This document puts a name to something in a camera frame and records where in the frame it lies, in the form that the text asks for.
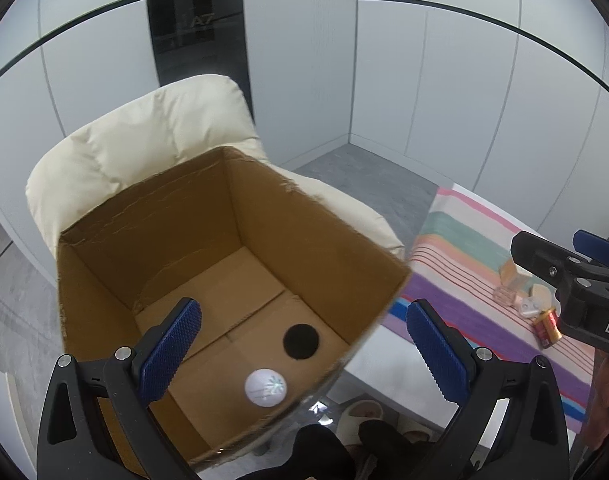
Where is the clear pink small bottle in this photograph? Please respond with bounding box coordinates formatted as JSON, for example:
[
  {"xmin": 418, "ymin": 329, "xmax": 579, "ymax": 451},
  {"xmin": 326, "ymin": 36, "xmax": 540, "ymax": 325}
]
[{"xmin": 492, "ymin": 285, "xmax": 518, "ymax": 308}]

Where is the white slipper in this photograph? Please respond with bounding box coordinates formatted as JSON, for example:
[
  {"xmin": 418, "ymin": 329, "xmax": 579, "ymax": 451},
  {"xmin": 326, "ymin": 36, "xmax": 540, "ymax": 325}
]
[{"xmin": 336, "ymin": 399, "xmax": 384, "ymax": 446}]

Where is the striped colourful blanket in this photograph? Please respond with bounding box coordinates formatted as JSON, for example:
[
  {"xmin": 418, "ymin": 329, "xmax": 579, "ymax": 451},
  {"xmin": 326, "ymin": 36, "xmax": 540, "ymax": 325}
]
[{"xmin": 382, "ymin": 186, "xmax": 594, "ymax": 432}]

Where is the red gold metal can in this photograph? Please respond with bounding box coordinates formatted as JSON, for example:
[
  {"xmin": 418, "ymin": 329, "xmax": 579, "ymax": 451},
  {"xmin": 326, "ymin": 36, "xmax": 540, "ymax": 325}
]
[{"xmin": 533, "ymin": 309, "xmax": 563, "ymax": 349}]

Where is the small white plastic piece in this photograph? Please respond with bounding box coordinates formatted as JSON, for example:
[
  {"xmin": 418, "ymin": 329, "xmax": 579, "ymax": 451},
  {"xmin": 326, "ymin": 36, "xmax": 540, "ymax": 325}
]
[{"xmin": 514, "ymin": 296, "xmax": 540, "ymax": 318}]

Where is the black round sponge puff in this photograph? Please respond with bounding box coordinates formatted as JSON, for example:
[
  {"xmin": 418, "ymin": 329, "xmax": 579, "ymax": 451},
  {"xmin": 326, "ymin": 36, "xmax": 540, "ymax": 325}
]
[{"xmin": 283, "ymin": 323, "xmax": 320, "ymax": 361}]

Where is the white round cream jar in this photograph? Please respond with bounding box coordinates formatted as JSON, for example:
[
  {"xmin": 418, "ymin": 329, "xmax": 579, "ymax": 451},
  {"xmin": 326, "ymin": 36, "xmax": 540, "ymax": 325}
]
[{"xmin": 244, "ymin": 368, "xmax": 287, "ymax": 408}]

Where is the brown cardboard box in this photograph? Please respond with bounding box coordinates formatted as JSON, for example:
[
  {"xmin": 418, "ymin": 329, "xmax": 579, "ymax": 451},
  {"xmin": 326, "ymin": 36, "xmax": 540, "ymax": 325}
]
[{"xmin": 57, "ymin": 148, "xmax": 410, "ymax": 467}]

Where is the cream padded armchair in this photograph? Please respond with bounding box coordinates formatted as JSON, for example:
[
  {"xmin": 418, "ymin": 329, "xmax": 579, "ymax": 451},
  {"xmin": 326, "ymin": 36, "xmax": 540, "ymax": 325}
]
[{"xmin": 24, "ymin": 72, "xmax": 407, "ymax": 261}]

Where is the beige small carton box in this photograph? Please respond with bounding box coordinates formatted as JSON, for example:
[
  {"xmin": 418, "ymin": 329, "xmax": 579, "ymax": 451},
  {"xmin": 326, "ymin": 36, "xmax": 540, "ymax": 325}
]
[{"xmin": 499, "ymin": 258, "xmax": 533, "ymax": 292}]

